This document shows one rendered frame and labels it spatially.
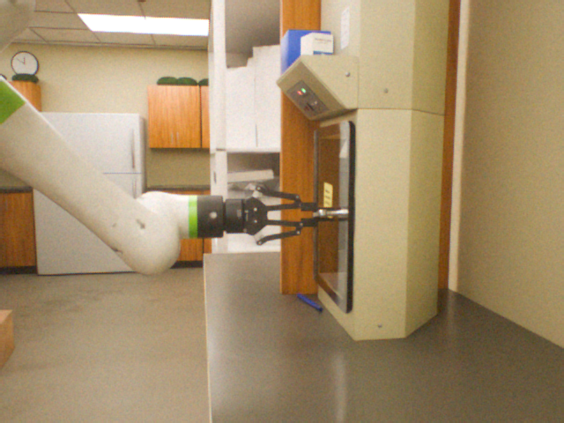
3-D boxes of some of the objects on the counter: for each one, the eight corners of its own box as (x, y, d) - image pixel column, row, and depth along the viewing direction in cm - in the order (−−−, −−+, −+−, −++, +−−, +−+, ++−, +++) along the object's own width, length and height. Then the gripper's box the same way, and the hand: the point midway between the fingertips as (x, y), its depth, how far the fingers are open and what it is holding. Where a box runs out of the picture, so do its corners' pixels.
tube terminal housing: (405, 293, 139) (415, 3, 130) (468, 335, 107) (486, -49, 98) (317, 298, 135) (321, -2, 126) (354, 341, 103) (361, -56, 94)
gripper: (226, 250, 103) (338, 248, 107) (224, 180, 104) (336, 179, 107) (224, 249, 110) (329, 247, 114) (223, 183, 111) (327, 182, 115)
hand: (317, 214), depth 110 cm, fingers closed, pressing on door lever
